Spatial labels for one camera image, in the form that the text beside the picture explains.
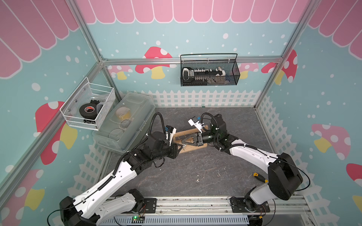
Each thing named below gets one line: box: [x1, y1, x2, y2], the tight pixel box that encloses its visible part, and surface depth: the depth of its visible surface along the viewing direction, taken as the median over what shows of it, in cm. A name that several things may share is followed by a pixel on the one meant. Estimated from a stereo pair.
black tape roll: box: [79, 103, 98, 119], surface depth 71 cm
